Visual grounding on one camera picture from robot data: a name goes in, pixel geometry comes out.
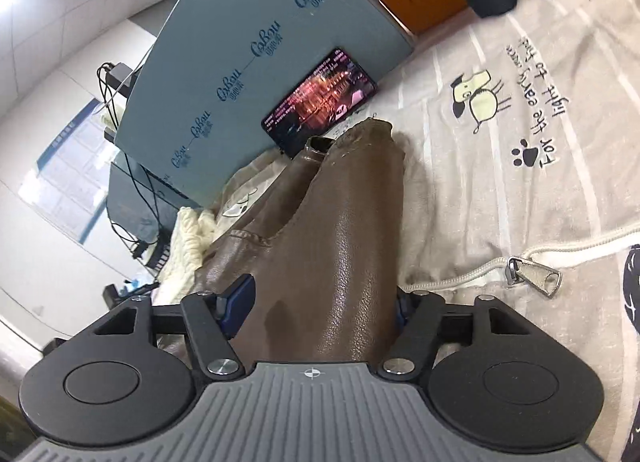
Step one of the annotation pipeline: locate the brown leather jacket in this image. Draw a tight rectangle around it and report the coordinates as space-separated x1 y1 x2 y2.
162 118 407 363

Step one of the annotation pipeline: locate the printed beige bed sheet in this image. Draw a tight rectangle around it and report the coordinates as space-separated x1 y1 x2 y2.
150 0 640 462

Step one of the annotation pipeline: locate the black power adapter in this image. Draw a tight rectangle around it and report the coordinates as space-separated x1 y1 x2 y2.
107 62 139 90

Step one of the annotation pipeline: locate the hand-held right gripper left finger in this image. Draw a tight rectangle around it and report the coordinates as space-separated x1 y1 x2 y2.
85 274 254 384

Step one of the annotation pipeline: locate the metal zipper pull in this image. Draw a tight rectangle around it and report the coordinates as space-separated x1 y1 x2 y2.
505 256 563 301

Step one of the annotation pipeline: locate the long black cable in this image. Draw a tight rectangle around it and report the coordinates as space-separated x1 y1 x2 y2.
111 154 170 261

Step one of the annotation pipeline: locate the blue framed wall notice board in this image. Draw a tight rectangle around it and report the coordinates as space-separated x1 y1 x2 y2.
17 98 108 245

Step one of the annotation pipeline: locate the large blue cardboard box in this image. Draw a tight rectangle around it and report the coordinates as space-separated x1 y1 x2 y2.
112 0 416 207

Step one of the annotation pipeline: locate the black cable bundle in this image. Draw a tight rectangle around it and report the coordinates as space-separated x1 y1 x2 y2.
97 62 130 117

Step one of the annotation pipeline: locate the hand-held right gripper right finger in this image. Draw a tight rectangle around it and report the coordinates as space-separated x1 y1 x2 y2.
378 291 532 384

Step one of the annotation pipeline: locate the white knitted sweater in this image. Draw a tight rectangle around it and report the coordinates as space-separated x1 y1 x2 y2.
150 207 221 307

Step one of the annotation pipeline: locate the black smartphone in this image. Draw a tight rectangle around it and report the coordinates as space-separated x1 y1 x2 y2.
261 46 377 159

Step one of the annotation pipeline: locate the small grey-blue cardboard box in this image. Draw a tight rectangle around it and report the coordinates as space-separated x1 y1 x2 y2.
107 162 201 243

